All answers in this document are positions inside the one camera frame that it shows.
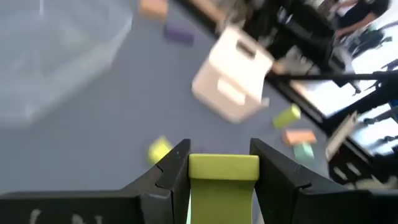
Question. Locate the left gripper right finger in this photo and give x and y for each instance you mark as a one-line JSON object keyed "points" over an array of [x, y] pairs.
{"points": [[311, 202]]}

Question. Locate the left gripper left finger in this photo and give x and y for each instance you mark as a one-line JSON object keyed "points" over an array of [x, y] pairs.
{"points": [[109, 205]]}

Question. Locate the yellow-green rectangular block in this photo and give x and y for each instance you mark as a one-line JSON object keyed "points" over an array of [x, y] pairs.
{"points": [[222, 186]]}

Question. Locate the purple block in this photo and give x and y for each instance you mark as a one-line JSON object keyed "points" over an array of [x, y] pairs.
{"points": [[178, 32]]}

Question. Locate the tan wooden block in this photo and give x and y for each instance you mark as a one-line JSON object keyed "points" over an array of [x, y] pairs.
{"points": [[154, 7]]}

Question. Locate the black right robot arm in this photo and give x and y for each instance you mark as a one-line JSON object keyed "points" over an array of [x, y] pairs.
{"points": [[298, 31]]}

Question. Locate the teal cube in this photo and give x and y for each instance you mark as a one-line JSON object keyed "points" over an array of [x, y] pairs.
{"points": [[303, 153]]}

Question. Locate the long orange block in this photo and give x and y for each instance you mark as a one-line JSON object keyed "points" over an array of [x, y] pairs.
{"points": [[299, 137]]}

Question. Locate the small yellow cube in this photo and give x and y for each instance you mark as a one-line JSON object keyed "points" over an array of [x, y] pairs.
{"points": [[158, 151]]}

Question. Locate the yellow-green cylinder block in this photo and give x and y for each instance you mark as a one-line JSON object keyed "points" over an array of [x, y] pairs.
{"points": [[286, 117]]}

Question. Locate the clear plastic bin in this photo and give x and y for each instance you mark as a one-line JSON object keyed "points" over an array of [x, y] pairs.
{"points": [[62, 62]]}

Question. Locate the white plastic bin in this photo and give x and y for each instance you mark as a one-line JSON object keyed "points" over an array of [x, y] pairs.
{"points": [[230, 71]]}

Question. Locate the person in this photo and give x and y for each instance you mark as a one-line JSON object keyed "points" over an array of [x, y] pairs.
{"points": [[357, 12]]}

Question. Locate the wooden side board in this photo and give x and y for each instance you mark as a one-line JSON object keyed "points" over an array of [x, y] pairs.
{"points": [[208, 9]]}

